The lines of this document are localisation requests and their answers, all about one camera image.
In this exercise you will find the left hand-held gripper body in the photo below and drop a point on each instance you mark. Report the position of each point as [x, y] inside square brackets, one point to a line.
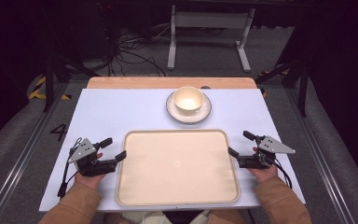
[82, 152]

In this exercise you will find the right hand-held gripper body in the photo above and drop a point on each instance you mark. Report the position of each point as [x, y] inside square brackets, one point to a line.
[273, 145]

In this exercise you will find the person's left hand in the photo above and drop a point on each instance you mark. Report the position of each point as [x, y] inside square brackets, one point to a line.
[90, 181]

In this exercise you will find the person's right hand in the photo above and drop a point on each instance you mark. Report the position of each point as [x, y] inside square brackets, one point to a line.
[265, 174]

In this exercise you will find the white table mat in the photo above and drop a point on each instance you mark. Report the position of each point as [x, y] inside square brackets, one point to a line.
[121, 112]

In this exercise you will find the white round plate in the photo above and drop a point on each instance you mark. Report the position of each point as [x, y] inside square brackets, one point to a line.
[200, 116]

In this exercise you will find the beige rectangular tray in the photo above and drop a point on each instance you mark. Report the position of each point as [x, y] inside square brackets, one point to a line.
[177, 168]

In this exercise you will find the black tripod stand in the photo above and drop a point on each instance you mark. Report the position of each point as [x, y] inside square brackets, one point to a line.
[49, 81]
[303, 90]

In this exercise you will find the wooden table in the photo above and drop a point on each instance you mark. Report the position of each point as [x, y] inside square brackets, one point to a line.
[136, 82]

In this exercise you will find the cream bowl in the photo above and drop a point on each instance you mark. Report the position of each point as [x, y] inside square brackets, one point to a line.
[188, 101]

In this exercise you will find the yellow black floor tape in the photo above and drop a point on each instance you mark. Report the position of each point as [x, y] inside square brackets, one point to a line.
[37, 90]

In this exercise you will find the aluminium floor rail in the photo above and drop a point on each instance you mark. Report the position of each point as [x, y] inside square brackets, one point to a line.
[21, 158]
[320, 161]

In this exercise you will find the white metal frame stand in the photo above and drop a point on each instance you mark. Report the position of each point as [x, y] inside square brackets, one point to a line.
[211, 20]

